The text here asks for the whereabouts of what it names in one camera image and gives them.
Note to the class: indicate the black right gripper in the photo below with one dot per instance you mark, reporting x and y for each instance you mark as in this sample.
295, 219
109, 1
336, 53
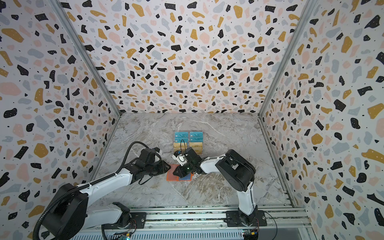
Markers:
182, 169

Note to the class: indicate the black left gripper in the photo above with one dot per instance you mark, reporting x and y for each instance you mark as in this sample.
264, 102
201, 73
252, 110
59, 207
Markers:
165, 167

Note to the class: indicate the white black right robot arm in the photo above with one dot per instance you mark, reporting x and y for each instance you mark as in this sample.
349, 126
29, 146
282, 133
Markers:
236, 170

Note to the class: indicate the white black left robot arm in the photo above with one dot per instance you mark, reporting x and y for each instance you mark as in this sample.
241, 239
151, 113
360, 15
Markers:
68, 213

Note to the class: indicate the gold VIP card front right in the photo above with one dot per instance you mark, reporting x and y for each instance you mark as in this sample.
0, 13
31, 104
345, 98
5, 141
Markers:
198, 151

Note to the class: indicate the gold vip card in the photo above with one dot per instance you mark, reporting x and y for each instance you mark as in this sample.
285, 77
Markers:
196, 145
179, 145
198, 151

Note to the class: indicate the gold VIP card rear right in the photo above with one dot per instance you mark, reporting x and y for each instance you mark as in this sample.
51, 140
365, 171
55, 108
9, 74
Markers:
196, 145

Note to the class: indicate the clear acrylic card display stand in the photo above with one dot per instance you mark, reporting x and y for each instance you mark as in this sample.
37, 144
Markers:
187, 143

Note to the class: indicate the gold VIP card rear left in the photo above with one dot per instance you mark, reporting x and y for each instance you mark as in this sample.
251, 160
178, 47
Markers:
179, 145

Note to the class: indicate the teal VIP card right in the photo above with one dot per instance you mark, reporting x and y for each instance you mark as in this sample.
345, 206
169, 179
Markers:
196, 137

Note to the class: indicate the teal vip card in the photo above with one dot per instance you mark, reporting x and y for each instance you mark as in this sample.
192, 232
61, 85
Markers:
196, 137
181, 136

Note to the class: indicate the teal VIP card left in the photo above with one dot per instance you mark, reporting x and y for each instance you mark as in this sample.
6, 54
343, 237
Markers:
181, 136

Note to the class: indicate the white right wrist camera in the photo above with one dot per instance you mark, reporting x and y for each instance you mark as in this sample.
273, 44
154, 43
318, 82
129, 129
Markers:
179, 157

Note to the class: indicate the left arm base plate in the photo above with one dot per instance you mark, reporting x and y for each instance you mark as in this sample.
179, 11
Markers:
131, 221

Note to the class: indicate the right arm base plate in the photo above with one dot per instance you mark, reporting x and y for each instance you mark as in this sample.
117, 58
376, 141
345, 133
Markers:
239, 219

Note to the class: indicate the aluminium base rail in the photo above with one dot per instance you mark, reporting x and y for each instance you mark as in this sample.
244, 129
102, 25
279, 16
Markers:
276, 222

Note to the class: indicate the aluminium left corner post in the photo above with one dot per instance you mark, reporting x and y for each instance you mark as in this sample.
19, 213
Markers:
65, 21

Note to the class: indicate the aluminium corner post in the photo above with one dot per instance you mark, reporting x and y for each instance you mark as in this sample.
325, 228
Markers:
65, 21
306, 14

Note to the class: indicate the aluminium right corner post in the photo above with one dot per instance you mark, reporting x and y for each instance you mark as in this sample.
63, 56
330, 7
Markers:
306, 14

